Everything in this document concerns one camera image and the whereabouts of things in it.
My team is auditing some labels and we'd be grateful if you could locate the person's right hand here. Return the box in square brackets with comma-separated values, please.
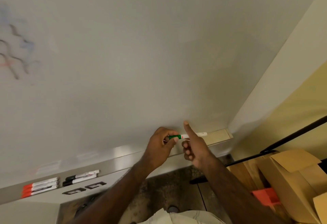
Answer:
[182, 121, 218, 170]

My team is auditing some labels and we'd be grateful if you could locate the green whiteboard marker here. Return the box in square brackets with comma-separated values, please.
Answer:
[167, 132, 208, 141]

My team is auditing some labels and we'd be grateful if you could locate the metal marker tray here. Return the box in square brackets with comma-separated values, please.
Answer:
[0, 129, 234, 205]

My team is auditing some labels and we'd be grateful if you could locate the brown cardboard box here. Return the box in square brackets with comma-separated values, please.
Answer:
[256, 148, 327, 224]

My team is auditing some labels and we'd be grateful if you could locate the white whiteboard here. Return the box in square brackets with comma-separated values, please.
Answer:
[0, 0, 327, 189]

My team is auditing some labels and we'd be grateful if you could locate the red whiteboard marker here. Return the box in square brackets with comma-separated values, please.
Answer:
[22, 180, 59, 194]
[24, 177, 59, 190]
[21, 184, 59, 199]

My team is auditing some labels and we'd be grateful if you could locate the person's left forearm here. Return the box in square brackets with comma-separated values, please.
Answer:
[67, 159, 154, 224]

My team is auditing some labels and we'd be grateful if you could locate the person's right forearm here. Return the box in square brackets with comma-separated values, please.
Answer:
[202, 157, 289, 224]

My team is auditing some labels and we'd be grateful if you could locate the person's white striped shirt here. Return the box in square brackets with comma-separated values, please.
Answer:
[137, 208, 226, 224]

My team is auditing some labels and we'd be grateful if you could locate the red plastic holder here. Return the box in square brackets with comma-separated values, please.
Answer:
[251, 187, 281, 206]

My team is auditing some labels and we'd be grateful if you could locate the black wall outlet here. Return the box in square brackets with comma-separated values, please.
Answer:
[84, 181, 107, 190]
[62, 187, 87, 196]

